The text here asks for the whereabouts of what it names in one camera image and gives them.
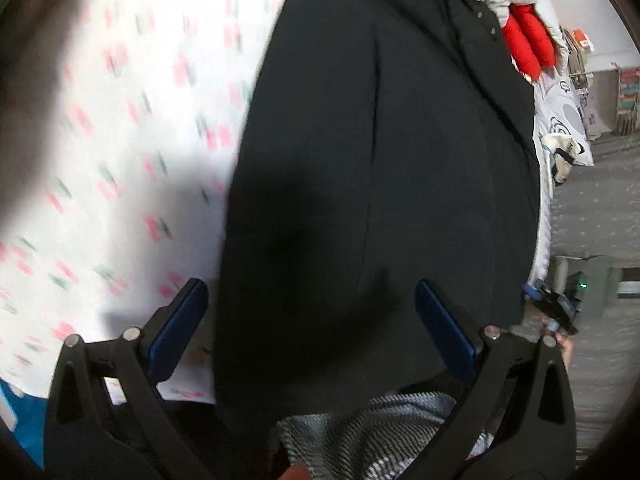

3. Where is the white pillow with grey dots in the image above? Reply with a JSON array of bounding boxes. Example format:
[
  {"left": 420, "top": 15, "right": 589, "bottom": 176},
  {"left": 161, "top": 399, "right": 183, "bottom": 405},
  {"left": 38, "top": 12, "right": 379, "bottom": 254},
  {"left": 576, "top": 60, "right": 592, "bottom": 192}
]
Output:
[{"left": 532, "top": 67, "right": 597, "bottom": 167}]

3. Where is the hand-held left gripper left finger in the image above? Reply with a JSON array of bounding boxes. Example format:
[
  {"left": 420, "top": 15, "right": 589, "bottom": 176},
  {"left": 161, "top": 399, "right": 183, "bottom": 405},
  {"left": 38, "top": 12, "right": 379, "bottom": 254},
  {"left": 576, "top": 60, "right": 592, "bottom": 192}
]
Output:
[{"left": 42, "top": 277, "right": 223, "bottom": 480}]

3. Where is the white tote bag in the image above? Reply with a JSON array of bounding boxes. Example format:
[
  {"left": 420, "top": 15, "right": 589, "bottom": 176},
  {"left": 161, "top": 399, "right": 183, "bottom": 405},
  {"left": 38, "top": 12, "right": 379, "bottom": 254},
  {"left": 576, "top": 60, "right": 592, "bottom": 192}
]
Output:
[{"left": 542, "top": 132, "right": 587, "bottom": 187}]

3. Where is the blue plastic object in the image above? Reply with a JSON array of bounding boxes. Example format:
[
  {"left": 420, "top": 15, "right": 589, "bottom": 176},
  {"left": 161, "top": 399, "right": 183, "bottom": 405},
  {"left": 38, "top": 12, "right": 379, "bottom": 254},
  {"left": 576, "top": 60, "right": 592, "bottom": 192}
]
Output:
[{"left": 0, "top": 379, "right": 52, "bottom": 467}]

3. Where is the grey floor appliance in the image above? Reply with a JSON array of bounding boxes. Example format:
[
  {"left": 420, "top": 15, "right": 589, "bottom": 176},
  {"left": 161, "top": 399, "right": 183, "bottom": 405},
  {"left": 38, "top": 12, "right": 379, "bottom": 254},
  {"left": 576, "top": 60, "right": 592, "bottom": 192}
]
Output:
[{"left": 554, "top": 254, "right": 624, "bottom": 319}]

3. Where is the black jacket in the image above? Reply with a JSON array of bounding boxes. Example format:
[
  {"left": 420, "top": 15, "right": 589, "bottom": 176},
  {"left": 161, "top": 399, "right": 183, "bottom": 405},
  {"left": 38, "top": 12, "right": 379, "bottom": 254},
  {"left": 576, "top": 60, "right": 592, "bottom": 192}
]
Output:
[{"left": 212, "top": 0, "right": 544, "bottom": 461}]

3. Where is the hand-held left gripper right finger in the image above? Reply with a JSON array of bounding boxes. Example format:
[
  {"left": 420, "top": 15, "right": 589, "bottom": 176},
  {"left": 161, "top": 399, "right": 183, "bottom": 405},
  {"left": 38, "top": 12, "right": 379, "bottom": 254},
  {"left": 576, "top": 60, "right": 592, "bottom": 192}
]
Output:
[{"left": 400, "top": 277, "right": 579, "bottom": 480}]

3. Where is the stack of books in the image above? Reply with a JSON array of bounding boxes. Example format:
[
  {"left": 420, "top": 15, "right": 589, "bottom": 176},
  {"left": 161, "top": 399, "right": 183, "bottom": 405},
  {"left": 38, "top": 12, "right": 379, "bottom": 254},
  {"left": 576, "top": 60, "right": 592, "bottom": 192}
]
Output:
[{"left": 564, "top": 29, "right": 597, "bottom": 79}]

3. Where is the white cardboard box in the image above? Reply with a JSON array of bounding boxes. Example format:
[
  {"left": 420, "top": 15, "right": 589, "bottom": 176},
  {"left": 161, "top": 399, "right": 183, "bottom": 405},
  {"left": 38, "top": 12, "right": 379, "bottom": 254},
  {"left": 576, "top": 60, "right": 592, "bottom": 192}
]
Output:
[{"left": 581, "top": 94, "right": 609, "bottom": 142}]

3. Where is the person's left hand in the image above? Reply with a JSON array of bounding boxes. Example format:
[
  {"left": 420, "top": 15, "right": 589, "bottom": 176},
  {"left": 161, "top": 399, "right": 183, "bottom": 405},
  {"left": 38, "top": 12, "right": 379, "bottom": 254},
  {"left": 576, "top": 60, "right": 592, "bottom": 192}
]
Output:
[{"left": 279, "top": 462, "right": 314, "bottom": 480}]

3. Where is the grey striped knit garment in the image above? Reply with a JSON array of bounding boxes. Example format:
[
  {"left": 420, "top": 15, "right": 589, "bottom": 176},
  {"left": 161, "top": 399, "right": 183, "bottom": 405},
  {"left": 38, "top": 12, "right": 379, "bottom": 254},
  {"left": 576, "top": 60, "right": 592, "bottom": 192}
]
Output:
[{"left": 272, "top": 392, "right": 494, "bottom": 480}]

